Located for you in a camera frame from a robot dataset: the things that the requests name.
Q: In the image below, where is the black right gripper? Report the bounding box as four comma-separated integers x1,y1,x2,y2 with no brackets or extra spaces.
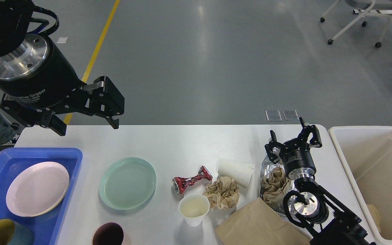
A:
265,117,323,180

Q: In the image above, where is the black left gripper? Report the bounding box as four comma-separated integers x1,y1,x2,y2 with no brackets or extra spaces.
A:
0,34,125,136

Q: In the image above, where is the green plate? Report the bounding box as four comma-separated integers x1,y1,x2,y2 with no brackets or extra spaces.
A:
99,157,157,210

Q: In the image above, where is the pink mug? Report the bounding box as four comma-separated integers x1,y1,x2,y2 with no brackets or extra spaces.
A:
92,222,132,245

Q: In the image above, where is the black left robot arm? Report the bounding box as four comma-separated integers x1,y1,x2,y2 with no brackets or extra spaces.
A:
0,0,125,135

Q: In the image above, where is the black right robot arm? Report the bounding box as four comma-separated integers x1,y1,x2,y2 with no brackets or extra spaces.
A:
265,117,368,245

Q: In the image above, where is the floor outlet cover right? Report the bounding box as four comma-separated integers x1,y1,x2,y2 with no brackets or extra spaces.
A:
282,110,300,121

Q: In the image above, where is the floor outlet cover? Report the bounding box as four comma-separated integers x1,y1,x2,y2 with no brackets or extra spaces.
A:
265,110,282,121
282,110,300,121

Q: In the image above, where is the silver foil bag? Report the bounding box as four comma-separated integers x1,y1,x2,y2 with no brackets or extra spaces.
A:
259,155,295,216

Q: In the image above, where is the floor outlet cover left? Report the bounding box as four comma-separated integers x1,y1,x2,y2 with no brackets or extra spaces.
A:
265,110,282,121

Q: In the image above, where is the crumpled brown paper in bag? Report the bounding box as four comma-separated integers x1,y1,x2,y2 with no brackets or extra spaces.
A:
261,166,293,205

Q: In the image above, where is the lying white paper cup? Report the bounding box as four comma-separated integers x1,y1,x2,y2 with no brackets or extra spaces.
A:
218,159,254,187

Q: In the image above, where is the white floor tag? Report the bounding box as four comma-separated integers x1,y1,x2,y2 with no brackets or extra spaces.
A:
56,37,69,44

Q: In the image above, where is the beige plastic bin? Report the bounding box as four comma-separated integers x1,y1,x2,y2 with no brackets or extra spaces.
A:
328,126,392,245

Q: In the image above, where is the pink plate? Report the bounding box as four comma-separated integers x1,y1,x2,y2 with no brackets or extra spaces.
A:
5,161,70,217

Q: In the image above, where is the crumpled brown paper ball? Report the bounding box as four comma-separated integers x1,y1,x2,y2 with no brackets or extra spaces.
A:
202,176,240,210

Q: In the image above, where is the flat brown paper bag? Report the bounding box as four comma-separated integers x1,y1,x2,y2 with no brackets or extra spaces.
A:
214,198,310,245

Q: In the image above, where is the upright white paper cup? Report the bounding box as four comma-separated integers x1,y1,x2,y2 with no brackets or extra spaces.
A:
178,193,210,227

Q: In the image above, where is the crushed red can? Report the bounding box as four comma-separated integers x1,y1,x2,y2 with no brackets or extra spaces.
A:
172,165,213,194

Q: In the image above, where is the blue plastic tray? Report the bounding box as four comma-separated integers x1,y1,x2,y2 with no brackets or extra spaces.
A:
0,147,83,245

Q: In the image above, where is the white office chair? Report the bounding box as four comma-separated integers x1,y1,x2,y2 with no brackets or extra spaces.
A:
327,0,392,48

